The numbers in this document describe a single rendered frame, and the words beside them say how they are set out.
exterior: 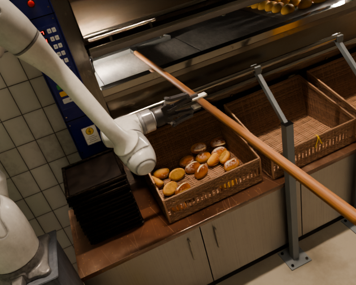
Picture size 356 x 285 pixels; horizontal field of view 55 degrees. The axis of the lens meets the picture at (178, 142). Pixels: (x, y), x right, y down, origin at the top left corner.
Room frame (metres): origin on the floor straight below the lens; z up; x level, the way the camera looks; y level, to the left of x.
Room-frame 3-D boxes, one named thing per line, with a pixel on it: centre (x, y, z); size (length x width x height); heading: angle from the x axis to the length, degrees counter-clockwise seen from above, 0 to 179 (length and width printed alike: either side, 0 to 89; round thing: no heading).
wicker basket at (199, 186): (1.54, -0.06, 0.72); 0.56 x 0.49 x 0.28; 104
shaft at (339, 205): (1.30, -0.11, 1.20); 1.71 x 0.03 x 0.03; 15
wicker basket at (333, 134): (1.65, -0.64, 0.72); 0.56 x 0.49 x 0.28; 104
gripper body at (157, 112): (1.20, 0.03, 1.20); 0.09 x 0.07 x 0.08; 105
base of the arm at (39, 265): (0.79, 0.59, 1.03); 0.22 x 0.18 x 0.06; 12
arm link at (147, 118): (1.19, 0.10, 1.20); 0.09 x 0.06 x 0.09; 15
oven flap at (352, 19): (1.91, -0.55, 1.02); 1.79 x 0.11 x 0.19; 104
